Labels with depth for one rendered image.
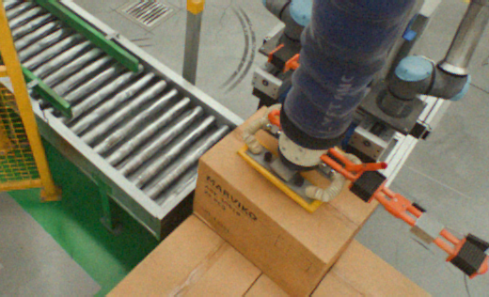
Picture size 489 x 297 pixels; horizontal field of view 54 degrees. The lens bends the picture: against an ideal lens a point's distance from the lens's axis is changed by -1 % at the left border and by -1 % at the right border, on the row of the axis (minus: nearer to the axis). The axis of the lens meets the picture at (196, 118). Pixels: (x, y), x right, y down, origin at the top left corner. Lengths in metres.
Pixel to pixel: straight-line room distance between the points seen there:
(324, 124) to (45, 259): 1.76
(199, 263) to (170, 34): 2.16
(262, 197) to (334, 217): 0.26
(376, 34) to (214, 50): 2.54
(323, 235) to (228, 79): 1.93
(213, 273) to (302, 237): 0.48
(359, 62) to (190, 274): 1.16
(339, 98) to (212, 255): 0.98
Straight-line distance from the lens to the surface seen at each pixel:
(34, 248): 2.78
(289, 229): 1.76
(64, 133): 2.40
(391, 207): 1.63
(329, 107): 1.42
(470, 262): 1.64
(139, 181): 2.26
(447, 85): 2.02
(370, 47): 1.26
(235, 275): 2.09
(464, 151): 3.67
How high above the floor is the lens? 2.46
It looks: 50 degrees down
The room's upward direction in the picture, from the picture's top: 6 degrees clockwise
